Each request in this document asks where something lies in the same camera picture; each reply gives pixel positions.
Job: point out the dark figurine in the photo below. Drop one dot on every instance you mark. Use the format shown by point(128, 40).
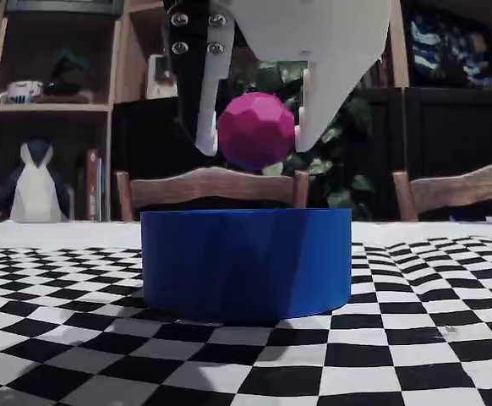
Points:
point(66, 80)

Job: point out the wooden chair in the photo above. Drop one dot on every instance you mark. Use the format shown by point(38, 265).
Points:
point(461, 186)
point(212, 182)

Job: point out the black white checkerboard mat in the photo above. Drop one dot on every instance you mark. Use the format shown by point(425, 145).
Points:
point(356, 359)

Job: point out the small white box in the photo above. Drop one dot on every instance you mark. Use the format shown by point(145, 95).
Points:
point(159, 89)

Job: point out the red book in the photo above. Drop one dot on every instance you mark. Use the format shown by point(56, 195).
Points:
point(91, 186)

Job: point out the pink faceted ball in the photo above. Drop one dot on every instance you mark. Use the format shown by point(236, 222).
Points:
point(256, 131)

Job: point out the blue round box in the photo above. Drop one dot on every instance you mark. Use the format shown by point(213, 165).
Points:
point(246, 262)

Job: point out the blue swirl painting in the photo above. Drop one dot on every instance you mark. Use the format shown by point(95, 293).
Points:
point(453, 46)

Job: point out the white mug with face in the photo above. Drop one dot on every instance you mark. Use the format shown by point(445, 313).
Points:
point(22, 92)

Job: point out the blue book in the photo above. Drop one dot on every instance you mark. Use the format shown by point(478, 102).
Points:
point(101, 190)

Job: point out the green leafy plant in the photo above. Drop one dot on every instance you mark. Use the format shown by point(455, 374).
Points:
point(358, 112)

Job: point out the low-poly penguin figure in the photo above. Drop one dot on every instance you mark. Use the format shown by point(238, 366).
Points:
point(34, 190)

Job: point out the white table cover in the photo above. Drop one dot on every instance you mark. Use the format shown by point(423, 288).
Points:
point(60, 234)

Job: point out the grey flat box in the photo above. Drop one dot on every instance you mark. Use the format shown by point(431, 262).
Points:
point(60, 6)

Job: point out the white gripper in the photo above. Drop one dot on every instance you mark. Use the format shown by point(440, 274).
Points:
point(314, 30)

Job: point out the wooden bookshelf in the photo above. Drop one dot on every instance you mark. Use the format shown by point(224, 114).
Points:
point(51, 108)

